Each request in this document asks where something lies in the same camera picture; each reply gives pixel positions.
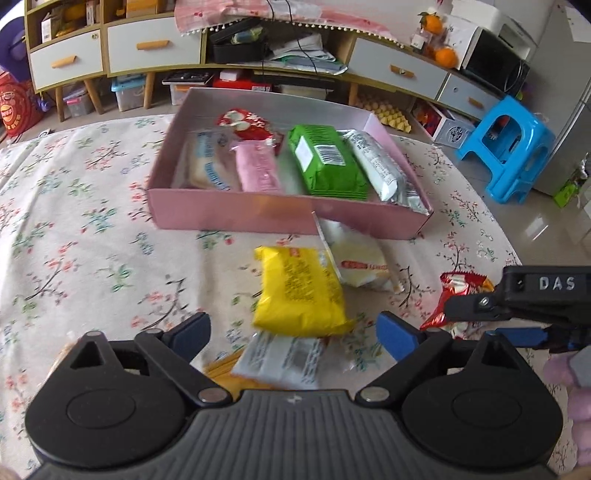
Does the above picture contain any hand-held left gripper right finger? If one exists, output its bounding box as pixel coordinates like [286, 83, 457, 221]
[355, 311, 520, 407]

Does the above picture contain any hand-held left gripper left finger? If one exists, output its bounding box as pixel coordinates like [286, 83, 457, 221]
[69, 312, 232, 408]

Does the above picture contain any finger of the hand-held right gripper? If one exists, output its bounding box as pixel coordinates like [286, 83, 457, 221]
[496, 323, 591, 354]
[445, 292, 509, 331]

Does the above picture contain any orange stick packet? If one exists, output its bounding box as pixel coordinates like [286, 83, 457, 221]
[202, 353, 252, 394]

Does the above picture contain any silver cake packet red label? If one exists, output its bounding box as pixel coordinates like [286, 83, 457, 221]
[313, 211, 406, 294]

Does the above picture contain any yellow snack packet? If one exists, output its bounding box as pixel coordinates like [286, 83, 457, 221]
[252, 246, 355, 337]

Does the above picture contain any pink cardboard box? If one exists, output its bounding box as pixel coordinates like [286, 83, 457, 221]
[146, 88, 435, 241]

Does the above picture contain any white blue bread packet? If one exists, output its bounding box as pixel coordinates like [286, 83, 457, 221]
[185, 130, 242, 192]

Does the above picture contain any silver white long packet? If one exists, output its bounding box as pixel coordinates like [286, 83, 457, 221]
[339, 129, 431, 217]

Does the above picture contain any pink snack packet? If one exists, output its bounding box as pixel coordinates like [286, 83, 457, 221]
[235, 140, 283, 193]

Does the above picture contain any green snack packet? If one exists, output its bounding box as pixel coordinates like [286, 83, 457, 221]
[287, 124, 370, 200]

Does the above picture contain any red white snack packet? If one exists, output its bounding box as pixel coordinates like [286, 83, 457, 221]
[216, 108, 283, 153]

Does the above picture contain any person's right hand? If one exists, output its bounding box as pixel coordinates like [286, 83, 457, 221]
[542, 352, 591, 462]

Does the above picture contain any blue plastic stool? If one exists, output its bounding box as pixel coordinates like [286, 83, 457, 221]
[456, 95, 558, 205]

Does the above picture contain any white carton box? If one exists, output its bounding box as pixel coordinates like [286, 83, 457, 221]
[412, 100, 477, 149]

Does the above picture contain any grey refrigerator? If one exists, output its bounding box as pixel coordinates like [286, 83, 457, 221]
[530, 0, 591, 197]

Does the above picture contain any yellow egg tray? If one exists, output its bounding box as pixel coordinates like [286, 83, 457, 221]
[357, 91, 413, 133]

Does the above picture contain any black microwave oven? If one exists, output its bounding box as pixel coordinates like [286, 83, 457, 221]
[461, 27, 530, 96]

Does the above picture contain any teal lid storage box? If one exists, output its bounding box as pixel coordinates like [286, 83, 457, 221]
[110, 75, 154, 112]

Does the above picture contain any red flat box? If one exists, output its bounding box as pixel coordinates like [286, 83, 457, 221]
[211, 75, 274, 94]

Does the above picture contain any black keyboard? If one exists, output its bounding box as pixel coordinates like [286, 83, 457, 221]
[161, 71, 214, 87]

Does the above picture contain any small clear storage box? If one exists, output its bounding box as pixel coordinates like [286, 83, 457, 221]
[61, 84, 96, 119]

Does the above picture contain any wooden cabinet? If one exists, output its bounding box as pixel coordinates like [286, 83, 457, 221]
[25, 0, 504, 121]

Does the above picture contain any red printed bag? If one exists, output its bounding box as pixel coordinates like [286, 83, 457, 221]
[0, 69, 43, 138]

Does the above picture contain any black bag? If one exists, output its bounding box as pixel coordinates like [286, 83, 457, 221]
[209, 18, 271, 65]

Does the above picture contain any stack of papers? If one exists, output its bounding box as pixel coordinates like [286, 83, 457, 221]
[270, 34, 348, 75]

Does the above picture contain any pink tasselled cloth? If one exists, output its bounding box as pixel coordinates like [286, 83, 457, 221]
[174, 0, 403, 45]

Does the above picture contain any yellow cardboard box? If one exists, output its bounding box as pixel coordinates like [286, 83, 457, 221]
[126, 0, 163, 18]

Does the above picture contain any purple cloth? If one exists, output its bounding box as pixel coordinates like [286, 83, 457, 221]
[0, 22, 29, 71]

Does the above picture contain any white drawer wooden handle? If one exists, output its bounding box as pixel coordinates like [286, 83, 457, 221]
[351, 37, 448, 101]
[107, 21, 202, 78]
[436, 74, 502, 121]
[30, 28, 103, 92]

